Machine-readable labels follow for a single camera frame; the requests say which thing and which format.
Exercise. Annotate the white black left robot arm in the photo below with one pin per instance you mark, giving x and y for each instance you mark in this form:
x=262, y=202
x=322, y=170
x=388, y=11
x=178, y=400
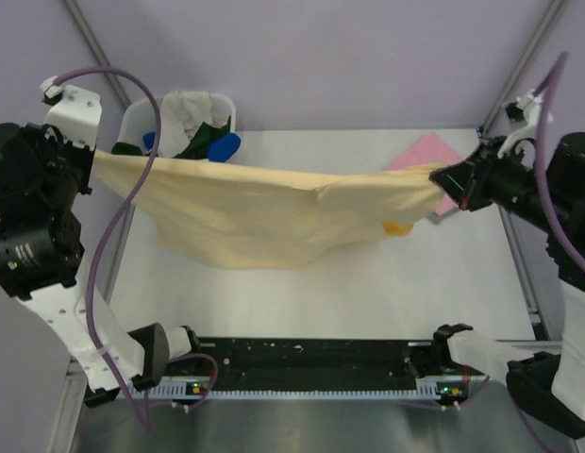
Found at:
x=42, y=264

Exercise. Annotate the dark green t shirt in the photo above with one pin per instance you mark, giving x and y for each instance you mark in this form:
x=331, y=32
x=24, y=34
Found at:
x=126, y=149

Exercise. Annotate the right aluminium table edge rail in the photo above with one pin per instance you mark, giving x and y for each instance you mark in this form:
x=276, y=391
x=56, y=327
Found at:
x=524, y=241

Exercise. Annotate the aluminium corner post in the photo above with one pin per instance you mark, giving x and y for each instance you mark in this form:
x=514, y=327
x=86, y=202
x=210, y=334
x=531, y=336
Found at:
x=552, y=14
x=79, y=21

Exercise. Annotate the right aluminium corner post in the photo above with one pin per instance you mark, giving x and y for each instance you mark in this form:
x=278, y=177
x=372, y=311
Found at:
x=552, y=14

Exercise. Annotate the folded pink t shirt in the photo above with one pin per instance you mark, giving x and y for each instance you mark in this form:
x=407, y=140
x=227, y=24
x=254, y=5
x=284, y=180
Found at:
x=430, y=149

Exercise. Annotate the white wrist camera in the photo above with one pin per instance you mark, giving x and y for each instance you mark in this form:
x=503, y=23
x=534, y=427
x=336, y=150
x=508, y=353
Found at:
x=75, y=112
x=523, y=114

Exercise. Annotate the cream yellow t shirt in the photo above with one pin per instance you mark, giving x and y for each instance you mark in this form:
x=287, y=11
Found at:
x=243, y=217

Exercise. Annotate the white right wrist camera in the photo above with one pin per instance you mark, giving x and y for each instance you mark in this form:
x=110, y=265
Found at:
x=523, y=114

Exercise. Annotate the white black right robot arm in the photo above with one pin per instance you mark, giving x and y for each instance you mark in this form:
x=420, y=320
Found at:
x=550, y=387

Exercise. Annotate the white slotted cable duct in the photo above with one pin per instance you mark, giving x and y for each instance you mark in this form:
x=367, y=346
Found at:
x=425, y=390

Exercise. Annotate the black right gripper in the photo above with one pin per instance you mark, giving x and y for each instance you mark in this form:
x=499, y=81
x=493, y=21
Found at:
x=462, y=181

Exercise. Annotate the left aluminium corner post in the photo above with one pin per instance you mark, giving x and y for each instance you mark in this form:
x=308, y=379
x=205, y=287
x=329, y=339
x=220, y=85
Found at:
x=79, y=21

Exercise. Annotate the white crumpled t shirt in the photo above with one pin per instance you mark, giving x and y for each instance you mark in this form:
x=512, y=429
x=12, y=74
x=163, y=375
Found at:
x=182, y=113

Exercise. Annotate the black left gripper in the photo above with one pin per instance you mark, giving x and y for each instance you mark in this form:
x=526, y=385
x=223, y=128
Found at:
x=51, y=137

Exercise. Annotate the blue t shirt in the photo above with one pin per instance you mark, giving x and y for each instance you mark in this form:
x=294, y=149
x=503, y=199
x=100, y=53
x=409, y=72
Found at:
x=207, y=144

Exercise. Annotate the white laundry basket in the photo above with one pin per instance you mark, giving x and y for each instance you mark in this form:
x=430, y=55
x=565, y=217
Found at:
x=139, y=119

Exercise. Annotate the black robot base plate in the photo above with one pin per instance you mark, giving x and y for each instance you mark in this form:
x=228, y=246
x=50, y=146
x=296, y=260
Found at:
x=322, y=365

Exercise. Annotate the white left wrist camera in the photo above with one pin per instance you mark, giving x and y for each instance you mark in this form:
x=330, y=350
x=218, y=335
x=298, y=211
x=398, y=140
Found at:
x=75, y=112

